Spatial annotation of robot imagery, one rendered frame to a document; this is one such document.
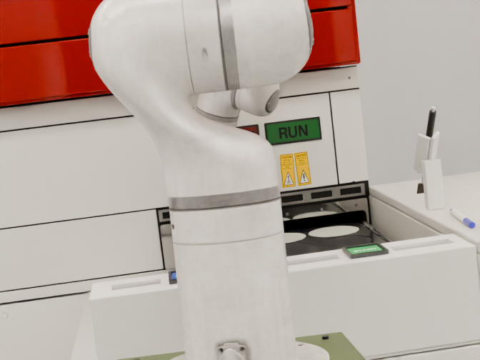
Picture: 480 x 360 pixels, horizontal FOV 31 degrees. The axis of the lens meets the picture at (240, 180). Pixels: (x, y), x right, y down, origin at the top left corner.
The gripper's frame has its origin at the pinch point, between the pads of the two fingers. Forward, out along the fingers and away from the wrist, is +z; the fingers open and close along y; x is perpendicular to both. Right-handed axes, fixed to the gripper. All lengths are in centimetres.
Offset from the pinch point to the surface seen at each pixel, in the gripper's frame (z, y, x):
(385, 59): -2, -43, 172
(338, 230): -0.3, 25.0, 15.0
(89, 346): 14.8, 11.0, -38.0
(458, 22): -21, -27, 192
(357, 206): -2.1, 22.9, 26.2
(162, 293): -8, 29, -48
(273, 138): -11.8, 4.5, 16.4
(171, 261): 16.1, -2.3, -0.3
